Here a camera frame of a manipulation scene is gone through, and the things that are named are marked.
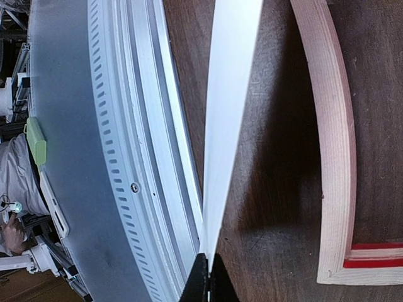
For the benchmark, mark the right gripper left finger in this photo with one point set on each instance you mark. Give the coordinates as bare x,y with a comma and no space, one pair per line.
196,287

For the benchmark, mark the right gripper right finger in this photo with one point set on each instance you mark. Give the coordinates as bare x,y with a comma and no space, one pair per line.
221,287

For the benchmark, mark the wooden picture frame red edge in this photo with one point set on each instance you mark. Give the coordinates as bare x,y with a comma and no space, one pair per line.
341,262

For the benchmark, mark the white mat board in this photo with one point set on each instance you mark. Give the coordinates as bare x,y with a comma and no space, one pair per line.
234,33

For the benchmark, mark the person in grey shirt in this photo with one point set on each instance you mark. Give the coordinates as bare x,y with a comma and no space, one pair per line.
19,183

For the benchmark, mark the green box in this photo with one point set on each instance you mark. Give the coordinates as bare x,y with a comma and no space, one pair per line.
36,140

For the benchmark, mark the aluminium front rail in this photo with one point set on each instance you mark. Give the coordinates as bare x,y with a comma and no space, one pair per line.
119,161

